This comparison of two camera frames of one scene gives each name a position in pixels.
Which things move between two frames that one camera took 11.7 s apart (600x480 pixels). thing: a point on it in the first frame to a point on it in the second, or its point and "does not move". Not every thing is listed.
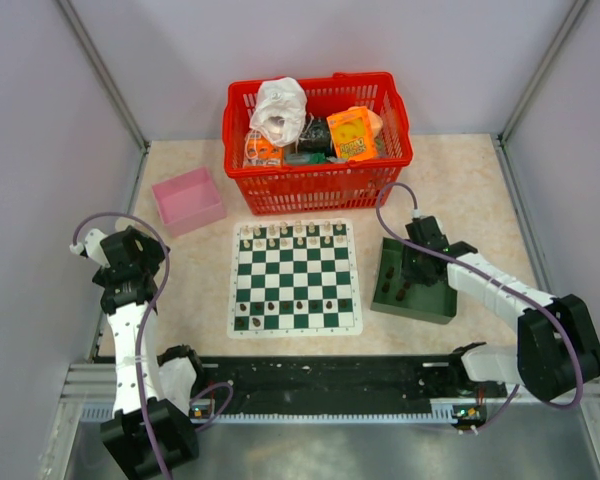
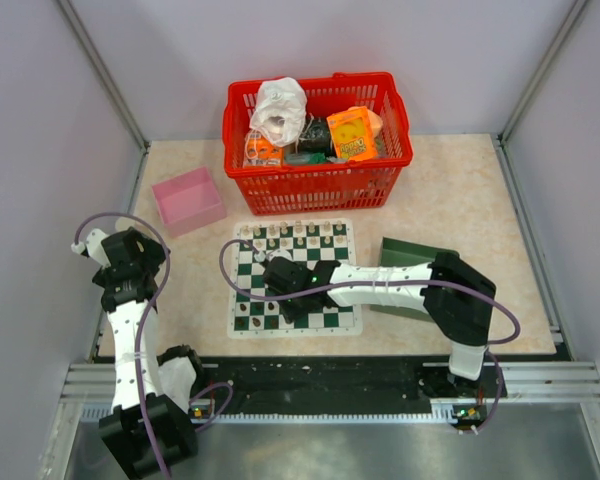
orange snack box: [352, 134] does not move
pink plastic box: [189, 202] does not move
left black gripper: [131, 248] does not move
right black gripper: [417, 270] to [290, 304]
